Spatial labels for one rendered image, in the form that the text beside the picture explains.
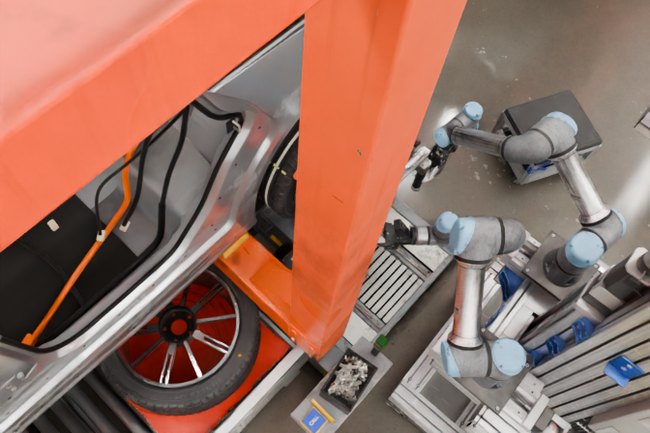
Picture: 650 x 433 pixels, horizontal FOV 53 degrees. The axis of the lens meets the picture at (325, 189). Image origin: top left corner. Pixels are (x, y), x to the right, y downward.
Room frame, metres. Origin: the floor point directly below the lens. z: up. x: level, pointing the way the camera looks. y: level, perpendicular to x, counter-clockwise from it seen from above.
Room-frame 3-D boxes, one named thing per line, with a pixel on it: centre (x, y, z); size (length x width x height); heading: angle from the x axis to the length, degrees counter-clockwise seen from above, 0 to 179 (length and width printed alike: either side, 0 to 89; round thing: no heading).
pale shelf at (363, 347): (0.45, -0.18, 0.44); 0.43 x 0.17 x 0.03; 144
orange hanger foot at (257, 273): (0.83, 0.23, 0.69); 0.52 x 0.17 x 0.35; 54
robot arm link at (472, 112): (1.47, -0.52, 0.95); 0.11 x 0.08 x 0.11; 138
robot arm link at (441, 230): (1.01, -0.48, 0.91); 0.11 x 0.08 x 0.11; 98
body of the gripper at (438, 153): (1.35, -0.45, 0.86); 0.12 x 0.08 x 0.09; 145
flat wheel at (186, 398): (0.60, 0.51, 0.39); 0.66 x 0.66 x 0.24
